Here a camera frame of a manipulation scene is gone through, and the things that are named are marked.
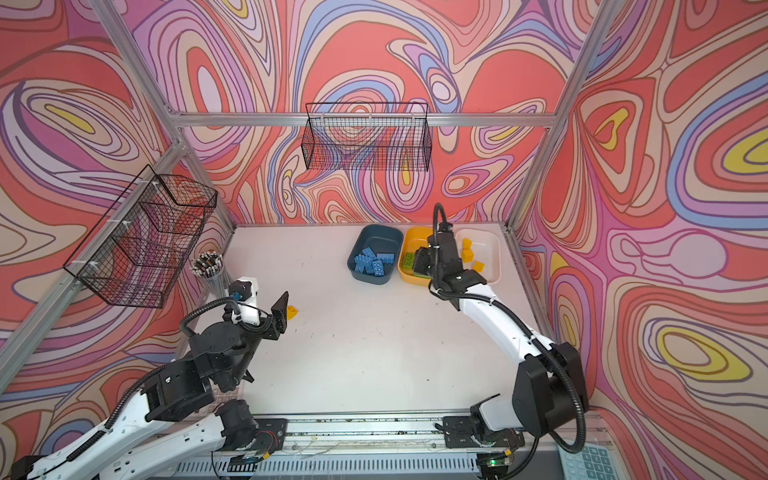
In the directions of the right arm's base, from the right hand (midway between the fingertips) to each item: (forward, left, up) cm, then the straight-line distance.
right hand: (423, 259), depth 85 cm
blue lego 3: (+13, +11, -15) cm, 23 cm away
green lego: (+13, +2, -18) cm, 22 cm away
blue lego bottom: (+12, +19, -15) cm, 27 cm away
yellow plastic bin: (+23, -1, -15) cm, 28 cm away
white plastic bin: (+17, -28, -15) cm, 36 cm away
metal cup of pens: (+1, +63, -1) cm, 63 cm away
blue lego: (+10, +14, -17) cm, 24 cm away
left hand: (-17, +35, +12) cm, 41 cm away
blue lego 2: (+16, +17, -16) cm, 28 cm away
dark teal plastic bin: (+25, +12, -18) cm, 33 cm away
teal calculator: (-48, -36, -18) cm, 63 cm away
